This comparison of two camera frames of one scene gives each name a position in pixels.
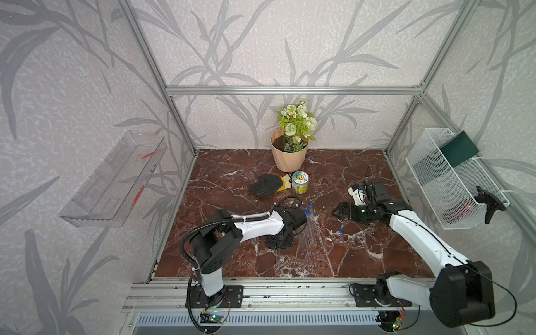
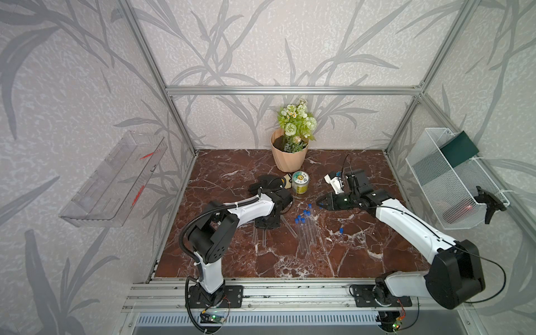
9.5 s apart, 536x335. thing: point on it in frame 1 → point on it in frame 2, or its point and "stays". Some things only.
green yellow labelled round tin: [300, 182] stays
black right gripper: [351, 206] → [331, 204]
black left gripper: [271, 243] → [260, 225]
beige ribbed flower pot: [285, 161] stays
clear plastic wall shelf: [107, 198] stays
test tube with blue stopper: [307, 213] stays
